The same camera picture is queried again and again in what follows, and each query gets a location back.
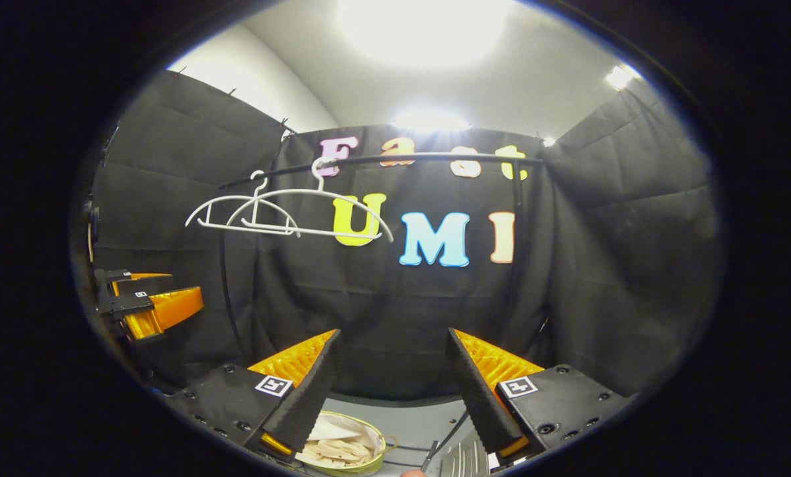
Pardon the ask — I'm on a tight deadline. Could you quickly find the large ceiling light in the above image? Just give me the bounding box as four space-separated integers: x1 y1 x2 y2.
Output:
337 0 512 67

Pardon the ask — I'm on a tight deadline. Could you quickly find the black cable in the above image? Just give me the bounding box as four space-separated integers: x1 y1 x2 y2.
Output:
422 411 469 472

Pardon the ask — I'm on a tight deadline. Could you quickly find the black backdrop cloth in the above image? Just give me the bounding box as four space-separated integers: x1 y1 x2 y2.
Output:
71 70 724 401

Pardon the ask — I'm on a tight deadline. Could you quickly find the white plastic hanger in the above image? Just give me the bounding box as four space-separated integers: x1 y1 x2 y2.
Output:
227 157 395 243
185 170 301 237

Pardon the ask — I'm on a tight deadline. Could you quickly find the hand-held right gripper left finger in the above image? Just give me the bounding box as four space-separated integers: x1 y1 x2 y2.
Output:
167 328 343 463

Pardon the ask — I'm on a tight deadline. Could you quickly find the ceiling strip light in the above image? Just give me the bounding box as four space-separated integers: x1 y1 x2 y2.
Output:
392 109 472 133

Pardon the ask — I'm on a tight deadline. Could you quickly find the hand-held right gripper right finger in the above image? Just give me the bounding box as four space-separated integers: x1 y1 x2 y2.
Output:
446 327 638 458

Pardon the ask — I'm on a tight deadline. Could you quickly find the white laundry hamper yellow rim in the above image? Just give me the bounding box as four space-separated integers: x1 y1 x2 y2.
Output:
295 411 399 476

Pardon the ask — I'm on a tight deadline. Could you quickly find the black metal clothes rack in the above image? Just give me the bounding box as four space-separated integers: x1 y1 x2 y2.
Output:
218 151 545 362

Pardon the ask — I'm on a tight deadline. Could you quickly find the grey ribbed object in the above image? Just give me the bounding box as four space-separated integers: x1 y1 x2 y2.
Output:
441 434 490 477

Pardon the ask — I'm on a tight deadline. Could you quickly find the cream shirt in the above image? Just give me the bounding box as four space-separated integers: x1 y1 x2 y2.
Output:
299 434 378 468

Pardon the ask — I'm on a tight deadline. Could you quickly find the small ceiling spot light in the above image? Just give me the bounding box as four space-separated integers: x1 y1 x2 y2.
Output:
604 64 636 91

